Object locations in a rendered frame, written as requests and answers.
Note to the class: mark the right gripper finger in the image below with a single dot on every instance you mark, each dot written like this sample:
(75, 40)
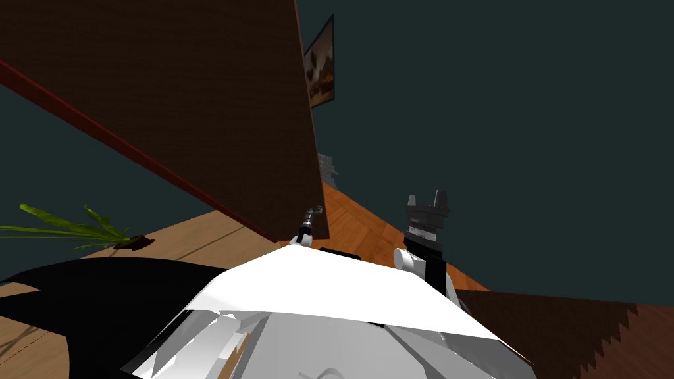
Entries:
(440, 198)
(412, 200)

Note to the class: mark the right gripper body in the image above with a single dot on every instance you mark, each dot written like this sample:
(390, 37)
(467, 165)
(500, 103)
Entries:
(426, 223)

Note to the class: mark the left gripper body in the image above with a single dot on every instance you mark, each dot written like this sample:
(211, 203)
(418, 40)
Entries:
(313, 215)

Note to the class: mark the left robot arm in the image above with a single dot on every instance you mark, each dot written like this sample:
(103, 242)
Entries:
(121, 300)

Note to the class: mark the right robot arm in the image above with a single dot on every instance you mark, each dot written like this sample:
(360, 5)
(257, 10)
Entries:
(434, 266)

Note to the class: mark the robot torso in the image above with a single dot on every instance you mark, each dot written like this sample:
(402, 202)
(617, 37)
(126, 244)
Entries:
(326, 295)

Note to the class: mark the framed landscape picture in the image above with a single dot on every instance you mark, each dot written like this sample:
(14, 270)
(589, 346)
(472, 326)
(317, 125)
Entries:
(320, 63)

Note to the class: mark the brown wooden door leaf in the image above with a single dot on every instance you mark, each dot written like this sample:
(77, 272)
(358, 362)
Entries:
(200, 105)

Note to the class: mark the green potted plant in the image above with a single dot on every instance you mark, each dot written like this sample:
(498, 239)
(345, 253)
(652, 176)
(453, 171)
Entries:
(79, 229)

